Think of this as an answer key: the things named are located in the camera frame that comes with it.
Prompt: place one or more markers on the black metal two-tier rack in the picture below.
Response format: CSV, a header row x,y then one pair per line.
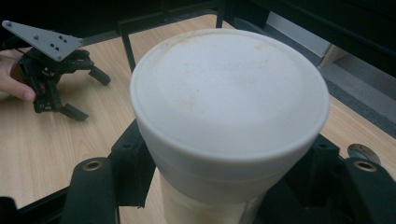
x,y
128,46

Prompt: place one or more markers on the white cylindrical cup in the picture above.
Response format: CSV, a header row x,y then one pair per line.
x,y
230,102

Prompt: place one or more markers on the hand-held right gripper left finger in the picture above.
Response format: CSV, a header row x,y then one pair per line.
x,y
132,168

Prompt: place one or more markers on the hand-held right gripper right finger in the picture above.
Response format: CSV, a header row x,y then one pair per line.
x,y
311,193

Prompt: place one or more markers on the beige wooden cabinet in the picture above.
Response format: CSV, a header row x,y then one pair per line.
x,y
333,55

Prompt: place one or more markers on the round grey table grommet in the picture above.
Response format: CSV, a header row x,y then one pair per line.
x,y
362,152

